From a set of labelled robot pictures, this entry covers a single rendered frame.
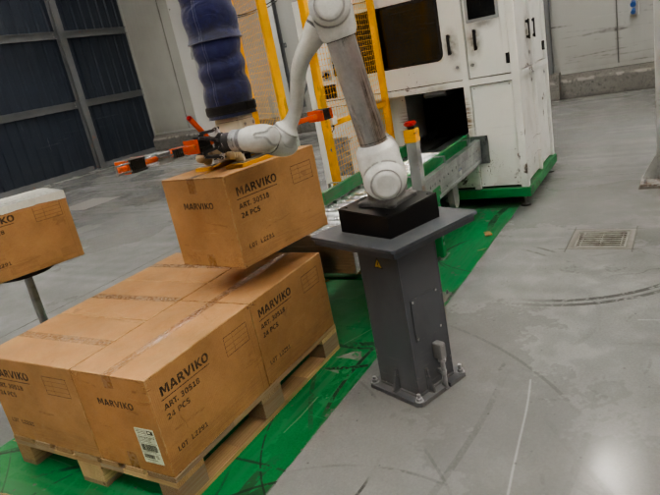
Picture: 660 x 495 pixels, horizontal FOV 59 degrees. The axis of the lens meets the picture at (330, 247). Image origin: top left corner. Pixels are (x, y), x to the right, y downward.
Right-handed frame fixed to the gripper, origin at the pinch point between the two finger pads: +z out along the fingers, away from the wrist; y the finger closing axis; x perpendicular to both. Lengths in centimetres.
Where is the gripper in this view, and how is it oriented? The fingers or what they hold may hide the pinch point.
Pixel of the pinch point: (195, 145)
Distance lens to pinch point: 254.0
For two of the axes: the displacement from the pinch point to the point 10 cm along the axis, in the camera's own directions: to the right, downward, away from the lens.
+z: -8.6, 0.0, 5.2
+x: 4.8, -3.5, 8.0
